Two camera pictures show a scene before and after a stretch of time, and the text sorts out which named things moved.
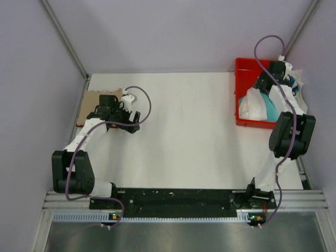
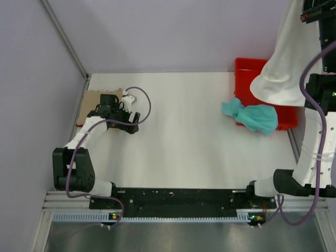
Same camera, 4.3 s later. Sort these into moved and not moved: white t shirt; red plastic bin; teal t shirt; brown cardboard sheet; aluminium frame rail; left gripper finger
Moved: white t shirt; teal t shirt
Not moved: brown cardboard sheet; red plastic bin; aluminium frame rail; left gripper finger
